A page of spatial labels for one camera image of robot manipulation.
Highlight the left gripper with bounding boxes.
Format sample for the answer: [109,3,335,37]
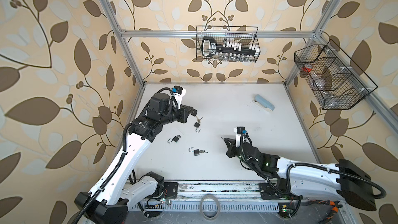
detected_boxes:
[159,103,194,127]

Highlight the black padlock with keys top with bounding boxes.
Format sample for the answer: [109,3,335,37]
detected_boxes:
[194,117,202,133]

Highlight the black padlock with keys bottom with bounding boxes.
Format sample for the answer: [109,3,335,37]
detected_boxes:
[188,147,207,156]

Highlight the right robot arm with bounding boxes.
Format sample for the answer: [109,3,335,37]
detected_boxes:
[223,135,387,211]

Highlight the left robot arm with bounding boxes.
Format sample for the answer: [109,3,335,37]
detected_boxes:
[73,86,197,224]

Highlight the black padlock left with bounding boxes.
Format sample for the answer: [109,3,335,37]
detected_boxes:
[167,135,181,144]

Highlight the light blue stapler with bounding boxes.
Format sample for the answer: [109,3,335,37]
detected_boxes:
[253,94,275,112]

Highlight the black tool rack in basket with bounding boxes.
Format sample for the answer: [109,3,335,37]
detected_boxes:
[199,36,261,59]

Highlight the red cap in basket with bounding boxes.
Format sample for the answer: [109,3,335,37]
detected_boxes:
[302,63,313,74]

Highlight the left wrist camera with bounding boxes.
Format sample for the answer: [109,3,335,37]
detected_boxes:
[172,86,186,109]

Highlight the tape roll ring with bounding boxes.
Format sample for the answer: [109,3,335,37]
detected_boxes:
[198,193,221,220]

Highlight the back wire basket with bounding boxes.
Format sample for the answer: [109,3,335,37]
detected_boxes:
[195,25,261,63]

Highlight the wire basket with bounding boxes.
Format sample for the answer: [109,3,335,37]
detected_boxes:
[294,39,378,110]
[195,25,261,63]

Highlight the orange handled pliers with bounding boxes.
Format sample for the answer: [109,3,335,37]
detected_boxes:
[306,200,343,224]

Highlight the right wire basket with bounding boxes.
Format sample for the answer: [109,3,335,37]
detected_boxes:
[294,39,378,110]

